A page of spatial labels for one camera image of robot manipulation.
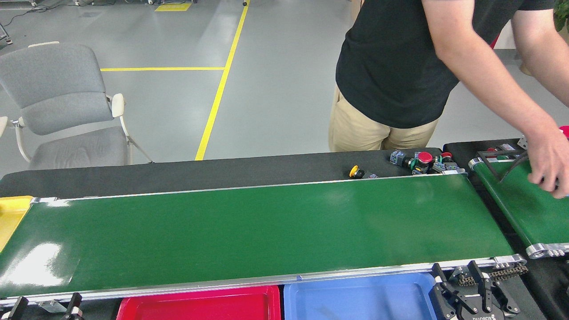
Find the green potted plant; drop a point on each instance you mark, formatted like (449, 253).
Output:
(562, 13)

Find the grey contact block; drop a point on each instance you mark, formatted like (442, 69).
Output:
(522, 142)

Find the grey office chair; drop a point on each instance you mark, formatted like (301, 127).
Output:
(58, 84)

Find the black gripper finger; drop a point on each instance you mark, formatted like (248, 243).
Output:
(74, 309)
(18, 309)

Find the long green conveyor belt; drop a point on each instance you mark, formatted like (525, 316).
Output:
(266, 231)

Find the yellow plastic tray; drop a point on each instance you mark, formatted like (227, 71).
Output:
(11, 218)

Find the red plastic bin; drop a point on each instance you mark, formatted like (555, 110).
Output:
(564, 131)

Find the person's right forearm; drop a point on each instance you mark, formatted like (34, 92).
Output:
(493, 89)

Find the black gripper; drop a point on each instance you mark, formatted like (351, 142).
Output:
(482, 314)

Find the black guide bracket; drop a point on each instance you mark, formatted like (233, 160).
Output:
(486, 165)

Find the person's right hand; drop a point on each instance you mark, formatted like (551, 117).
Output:
(549, 160)

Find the red plastic tray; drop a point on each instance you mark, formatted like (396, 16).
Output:
(200, 306)

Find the short green conveyor belt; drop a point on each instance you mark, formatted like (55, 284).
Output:
(529, 209)

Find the person's left forearm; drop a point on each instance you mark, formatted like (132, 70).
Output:
(546, 58)

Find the metal rack cart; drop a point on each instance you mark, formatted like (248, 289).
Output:
(9, 41)

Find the yellow mushroom button switch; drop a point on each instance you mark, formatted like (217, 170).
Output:
(354, 171)

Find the blue plastic tray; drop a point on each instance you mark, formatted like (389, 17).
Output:
(355, 298)

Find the person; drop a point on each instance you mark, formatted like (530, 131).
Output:
(391, 66)

